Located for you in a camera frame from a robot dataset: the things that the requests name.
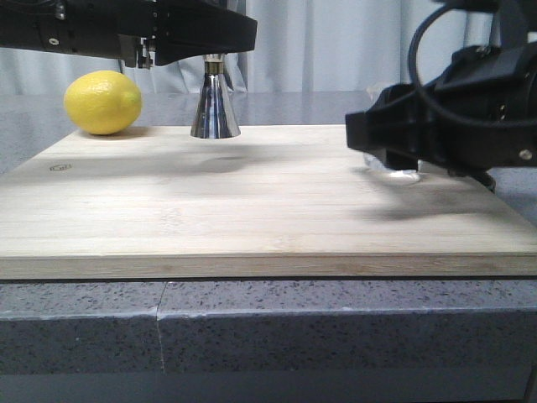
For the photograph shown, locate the yellow lemon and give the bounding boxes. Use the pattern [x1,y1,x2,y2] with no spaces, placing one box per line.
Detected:
[63,71,143,135]

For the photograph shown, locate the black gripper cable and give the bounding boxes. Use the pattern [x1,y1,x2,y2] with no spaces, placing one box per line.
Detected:
[407,0,537,129]

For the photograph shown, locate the light wooden cutting board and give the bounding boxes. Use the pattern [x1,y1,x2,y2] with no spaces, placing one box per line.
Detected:
[1,125,536,280]

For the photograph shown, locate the grey curtain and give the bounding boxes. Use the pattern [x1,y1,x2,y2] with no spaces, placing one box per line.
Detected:
[1,1,438,96]

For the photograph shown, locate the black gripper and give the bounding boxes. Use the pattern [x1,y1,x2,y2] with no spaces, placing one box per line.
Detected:
[345,1,536,172]
[1,1,257,67]

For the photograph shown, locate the silver double jigger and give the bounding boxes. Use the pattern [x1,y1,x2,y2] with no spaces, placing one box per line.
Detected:
[190,54,241,139]

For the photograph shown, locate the clear glass beaker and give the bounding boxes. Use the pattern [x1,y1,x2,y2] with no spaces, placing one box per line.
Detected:
[363,154,421,184]

